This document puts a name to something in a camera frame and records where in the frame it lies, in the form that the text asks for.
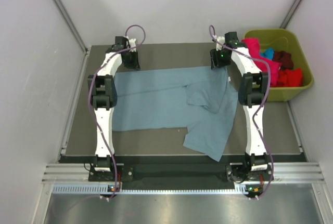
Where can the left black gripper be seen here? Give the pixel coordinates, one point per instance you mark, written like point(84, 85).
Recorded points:
point(134, 65)

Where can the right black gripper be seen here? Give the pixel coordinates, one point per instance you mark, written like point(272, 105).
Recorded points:
point(216, 62)

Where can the light blue t shirt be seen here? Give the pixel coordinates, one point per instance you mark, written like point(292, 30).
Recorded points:
point(200, 99)

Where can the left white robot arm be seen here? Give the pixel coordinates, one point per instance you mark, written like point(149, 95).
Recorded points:
point(102, 99)

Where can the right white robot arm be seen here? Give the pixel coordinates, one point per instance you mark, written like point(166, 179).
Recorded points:
point(252, 95)

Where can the pink t shirt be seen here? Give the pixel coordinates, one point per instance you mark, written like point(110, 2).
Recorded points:
point(254, 51)

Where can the cyan t shirt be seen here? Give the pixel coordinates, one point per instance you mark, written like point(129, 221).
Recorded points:
point(268, 54)

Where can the dark maroon t shirt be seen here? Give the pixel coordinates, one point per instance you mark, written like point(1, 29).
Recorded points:
point(284, 59)

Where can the red t shirt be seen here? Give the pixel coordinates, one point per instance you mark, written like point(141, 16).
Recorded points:
point(289, 78)

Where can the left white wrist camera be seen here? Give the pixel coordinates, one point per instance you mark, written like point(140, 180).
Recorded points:
point(132, 43)

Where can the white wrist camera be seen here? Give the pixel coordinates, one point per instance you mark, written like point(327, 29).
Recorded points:
point(132, 43)
point(219, 42)

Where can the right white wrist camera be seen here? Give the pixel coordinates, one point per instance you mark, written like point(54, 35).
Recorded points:
point(219, 42)

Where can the left aluminium corner post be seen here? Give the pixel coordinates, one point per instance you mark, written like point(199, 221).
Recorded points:
point(69, 23)

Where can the aluminium corner post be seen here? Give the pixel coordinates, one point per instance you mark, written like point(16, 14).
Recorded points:
point(69, 23)
point(296, 3)

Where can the right aluminium corner post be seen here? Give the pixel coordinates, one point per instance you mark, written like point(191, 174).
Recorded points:
point(296, 3)

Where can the white slotted cable duct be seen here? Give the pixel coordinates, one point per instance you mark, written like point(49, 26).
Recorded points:
point(107, 189)

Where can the aluminium front rail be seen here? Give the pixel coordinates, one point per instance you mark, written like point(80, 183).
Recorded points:
point(298, 172)

